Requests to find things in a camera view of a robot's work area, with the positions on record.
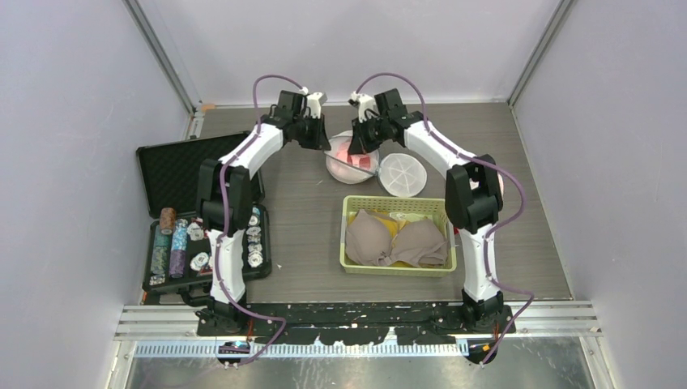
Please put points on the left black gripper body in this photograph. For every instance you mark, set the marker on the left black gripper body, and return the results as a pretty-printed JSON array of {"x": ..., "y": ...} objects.
[{"x": 309, "y": 131}]

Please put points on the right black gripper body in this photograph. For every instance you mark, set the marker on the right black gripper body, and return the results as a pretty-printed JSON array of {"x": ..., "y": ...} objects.
[{"x": 371, "y": 132}]

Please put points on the pink bra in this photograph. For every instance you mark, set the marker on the pink bra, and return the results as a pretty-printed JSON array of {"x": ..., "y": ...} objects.
[{"x": 365, "y": 162}]

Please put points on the white grey-zipper laundry bag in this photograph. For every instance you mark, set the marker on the white grey-zipper laundry bag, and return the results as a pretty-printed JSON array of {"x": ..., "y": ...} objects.
[{"x": 399, "y": 174}]

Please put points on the taupe bra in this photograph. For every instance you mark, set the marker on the taupe bra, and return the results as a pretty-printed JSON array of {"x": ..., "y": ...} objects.
[{"x": 394, "y": 241}]

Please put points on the white pink-zipper laundry bag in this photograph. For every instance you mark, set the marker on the white pink-zipper laundry bag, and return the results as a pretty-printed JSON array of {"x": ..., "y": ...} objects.
[{"x": 501, "y": 184}]

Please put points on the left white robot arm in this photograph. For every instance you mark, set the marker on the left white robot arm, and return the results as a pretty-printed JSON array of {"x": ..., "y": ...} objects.
[{"x": 225, "y": 198}]

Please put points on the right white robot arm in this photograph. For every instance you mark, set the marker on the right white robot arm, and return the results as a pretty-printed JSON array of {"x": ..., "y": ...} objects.
[{"x": 473, "y": 194}]

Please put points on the green plastic basket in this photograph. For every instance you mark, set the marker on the green plastic basket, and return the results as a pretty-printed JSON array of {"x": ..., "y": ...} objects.
[{"x": 389, "y": 236}]

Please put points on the brown poker chip stack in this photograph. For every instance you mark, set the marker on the brown poker chip stack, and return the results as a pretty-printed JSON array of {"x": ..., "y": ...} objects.
[{"x": 167, "y": 220}]

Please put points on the purple poker chip stack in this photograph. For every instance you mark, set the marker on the purple poker chip stack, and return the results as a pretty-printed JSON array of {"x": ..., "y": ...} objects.
[{"x": 177, "y": 258}]

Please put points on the black poker chip case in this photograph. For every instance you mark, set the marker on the black poker chip case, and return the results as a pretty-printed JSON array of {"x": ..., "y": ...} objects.
[{"x": 170, "y": 179}]

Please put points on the teal poker chip stack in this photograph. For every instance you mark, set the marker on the teal poker chip stack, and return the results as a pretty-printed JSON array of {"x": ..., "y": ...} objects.
[{"x": 160, "y": 253}]

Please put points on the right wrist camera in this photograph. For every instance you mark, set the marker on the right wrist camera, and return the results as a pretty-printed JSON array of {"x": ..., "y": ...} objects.
[{"x": 364, "y": 105}]

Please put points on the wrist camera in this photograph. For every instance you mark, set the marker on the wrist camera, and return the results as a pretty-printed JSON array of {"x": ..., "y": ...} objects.
[
  {"x": 364, "y": 105},
  {"x": 313, "y": 103}
]

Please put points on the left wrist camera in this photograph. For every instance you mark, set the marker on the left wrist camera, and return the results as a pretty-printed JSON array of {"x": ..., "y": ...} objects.
[{"x": 313, "y": 103}]

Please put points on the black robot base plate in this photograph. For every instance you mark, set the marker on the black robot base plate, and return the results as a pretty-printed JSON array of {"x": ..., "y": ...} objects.
[{"x": 353, "y": 323}]

